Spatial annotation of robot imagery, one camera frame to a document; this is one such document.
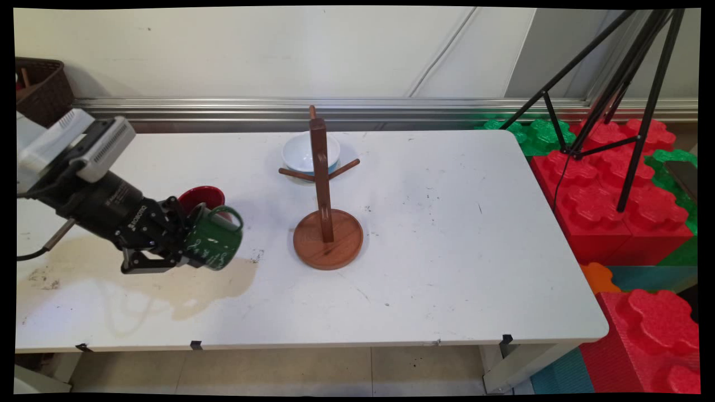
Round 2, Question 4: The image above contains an orange foam block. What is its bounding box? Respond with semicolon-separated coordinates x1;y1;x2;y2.
579;262;622;296

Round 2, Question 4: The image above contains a metal wall rail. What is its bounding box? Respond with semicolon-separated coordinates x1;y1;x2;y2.
73;97;699;132

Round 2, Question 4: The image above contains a teal foam block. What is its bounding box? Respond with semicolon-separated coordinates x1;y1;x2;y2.
530;348;596;395

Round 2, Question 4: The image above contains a thin black tripod cable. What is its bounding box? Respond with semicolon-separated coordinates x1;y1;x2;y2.
552;154;571;212

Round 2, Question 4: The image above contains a white wall conduit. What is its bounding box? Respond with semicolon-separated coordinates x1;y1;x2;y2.
407;8;482;99

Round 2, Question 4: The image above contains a white table leg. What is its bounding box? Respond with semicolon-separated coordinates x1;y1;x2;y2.
15;352;74;395
482;342;583;395

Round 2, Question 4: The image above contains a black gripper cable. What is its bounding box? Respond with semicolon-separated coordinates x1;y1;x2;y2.
17;217;77;262

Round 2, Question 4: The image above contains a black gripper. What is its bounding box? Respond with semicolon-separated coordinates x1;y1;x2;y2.
27;166;197;275

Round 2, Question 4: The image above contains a brown wicker basket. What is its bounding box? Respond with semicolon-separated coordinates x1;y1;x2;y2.
16;56;75;128

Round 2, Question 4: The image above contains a red enamel mug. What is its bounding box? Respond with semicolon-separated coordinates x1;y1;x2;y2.
177;185;231;221

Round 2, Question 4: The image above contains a white bowl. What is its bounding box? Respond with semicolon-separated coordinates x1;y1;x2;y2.
282;132;342;175

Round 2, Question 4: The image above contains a black tripod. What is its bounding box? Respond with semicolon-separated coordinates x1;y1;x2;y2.
500;8;687;213

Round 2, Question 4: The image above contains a green enamel mug white lettering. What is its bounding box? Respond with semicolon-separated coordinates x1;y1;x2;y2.
183;203;245;272

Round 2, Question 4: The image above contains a wooden mug tree stand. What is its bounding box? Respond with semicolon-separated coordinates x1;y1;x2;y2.
278;105;365;271

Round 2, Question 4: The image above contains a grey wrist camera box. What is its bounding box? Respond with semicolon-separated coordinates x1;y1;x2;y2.
71;116;137;184

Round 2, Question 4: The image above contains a green foam block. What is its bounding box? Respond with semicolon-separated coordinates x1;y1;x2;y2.
475;117;577;157
644;149;699;267

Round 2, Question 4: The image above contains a teal foam mat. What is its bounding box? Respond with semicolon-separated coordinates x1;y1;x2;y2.
608;265;699;294

